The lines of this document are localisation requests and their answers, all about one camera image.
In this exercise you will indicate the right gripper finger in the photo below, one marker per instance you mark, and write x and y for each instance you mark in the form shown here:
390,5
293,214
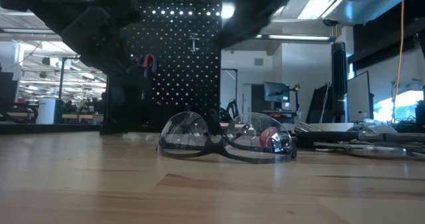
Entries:
235,28

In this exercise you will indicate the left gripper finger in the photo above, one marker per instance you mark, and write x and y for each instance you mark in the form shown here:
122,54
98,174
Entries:
96,41

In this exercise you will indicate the clear safety glasses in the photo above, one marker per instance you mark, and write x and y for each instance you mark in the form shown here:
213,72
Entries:
216,148

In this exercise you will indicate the black lab robot arm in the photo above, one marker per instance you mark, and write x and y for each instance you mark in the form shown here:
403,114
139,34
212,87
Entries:
232,109

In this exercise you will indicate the silver double peg hook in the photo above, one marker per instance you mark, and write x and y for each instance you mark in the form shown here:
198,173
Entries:
194,43

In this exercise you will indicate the long fluorescent light fixture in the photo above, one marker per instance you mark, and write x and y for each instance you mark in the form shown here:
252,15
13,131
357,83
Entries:
299,37

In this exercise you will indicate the tall black pegboard bin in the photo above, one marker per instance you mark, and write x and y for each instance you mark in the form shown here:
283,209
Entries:
126,101

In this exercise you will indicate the black metal pegboard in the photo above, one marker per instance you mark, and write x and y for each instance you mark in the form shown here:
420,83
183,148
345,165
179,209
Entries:
179,67

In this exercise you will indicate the computer monitor on stand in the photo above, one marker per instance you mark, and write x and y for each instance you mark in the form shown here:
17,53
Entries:
276,91

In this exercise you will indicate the short black pegboard bin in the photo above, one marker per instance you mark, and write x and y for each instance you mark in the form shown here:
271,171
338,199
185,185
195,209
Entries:
166,114

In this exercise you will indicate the black leaning panel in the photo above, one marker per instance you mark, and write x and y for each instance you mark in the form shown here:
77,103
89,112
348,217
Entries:
318,104

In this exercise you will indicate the black tall column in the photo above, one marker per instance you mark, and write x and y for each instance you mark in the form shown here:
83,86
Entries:
339,81

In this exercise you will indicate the grey striped work glove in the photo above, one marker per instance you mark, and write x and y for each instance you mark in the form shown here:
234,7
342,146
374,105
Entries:
305,127

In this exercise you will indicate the white panel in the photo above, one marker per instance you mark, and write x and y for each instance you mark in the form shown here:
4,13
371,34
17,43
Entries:
358,99

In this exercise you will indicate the black metal table frame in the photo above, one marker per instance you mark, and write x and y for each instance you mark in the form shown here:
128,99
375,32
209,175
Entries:
50,128

